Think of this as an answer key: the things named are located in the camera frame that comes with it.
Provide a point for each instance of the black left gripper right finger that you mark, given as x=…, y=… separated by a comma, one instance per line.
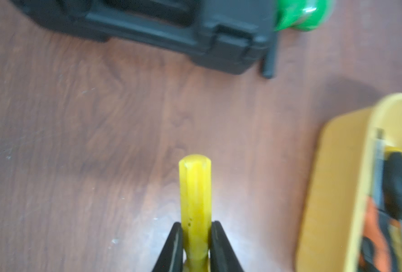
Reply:
x=222, y=255

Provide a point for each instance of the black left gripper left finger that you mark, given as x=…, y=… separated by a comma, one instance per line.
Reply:
x=171, y=256

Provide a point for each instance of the yellow transparent handle screwdriver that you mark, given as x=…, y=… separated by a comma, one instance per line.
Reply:
x=196, y=210

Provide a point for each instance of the orange black large screwdriver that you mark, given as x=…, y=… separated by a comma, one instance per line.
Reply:
x=376, y=251

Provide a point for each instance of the black yellow-capped screwdriver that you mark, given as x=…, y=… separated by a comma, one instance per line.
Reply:
x=392, y=183

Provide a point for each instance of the green black large screwdriver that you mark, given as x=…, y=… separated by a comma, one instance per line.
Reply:
x=378, y=169

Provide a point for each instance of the yellow plastic storage box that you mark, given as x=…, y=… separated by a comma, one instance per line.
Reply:
x=340, y=184

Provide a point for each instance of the black plastic tool case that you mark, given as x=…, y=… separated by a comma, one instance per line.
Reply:
x=229, y=36

